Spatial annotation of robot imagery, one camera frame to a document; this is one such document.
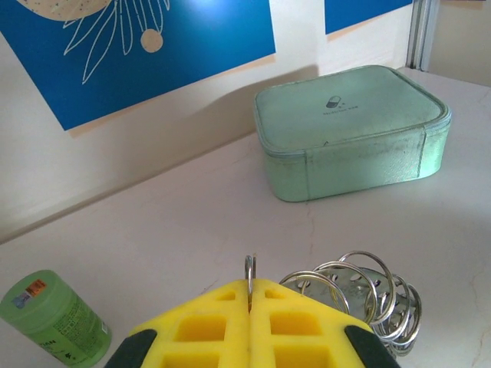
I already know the mint green zip case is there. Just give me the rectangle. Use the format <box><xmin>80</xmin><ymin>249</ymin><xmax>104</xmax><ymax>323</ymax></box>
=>
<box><xmin>252</xmin><ymin>64</ymin><xmax>453</xmax><ymax>203</ymax></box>

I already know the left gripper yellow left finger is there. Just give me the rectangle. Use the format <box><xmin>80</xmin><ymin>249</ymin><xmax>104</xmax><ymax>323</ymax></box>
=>
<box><xmin>103</xmin><ymin>278</ymin><xmax>251</xmax><ymax>368</ymax></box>

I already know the aluminium corner post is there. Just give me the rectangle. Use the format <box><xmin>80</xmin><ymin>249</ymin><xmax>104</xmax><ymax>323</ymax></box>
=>
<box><xmin>405</xmin><ymin>0</ymin><xmax>440</xmax><ymax>73</ymax></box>

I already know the green cylindrical bottle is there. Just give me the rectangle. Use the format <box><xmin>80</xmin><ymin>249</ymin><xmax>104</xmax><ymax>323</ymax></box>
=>
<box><xmin>0</xmin><ymin>269</ymin><xmax>113</xmax><ymax>368</ymax></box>

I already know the metal key band with rings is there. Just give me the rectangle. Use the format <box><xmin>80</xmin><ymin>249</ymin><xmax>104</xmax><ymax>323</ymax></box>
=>
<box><xmin>244</xmin><ymin>251</ymin><xmax>423</xmax><ymax>357</ymax></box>

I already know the blue poster with beige circle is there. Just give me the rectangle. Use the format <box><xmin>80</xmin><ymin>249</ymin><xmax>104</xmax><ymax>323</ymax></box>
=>
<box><xmin>0</xmin><ymin>0</ymin><xmax>277</xmax><ymax>133</ymax></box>

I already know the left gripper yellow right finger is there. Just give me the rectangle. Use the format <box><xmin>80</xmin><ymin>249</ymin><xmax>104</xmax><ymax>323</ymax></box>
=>
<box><xmin>249</xmin><ymin>278</ymin><xmax>400</xmax><ymax>368</ymax></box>

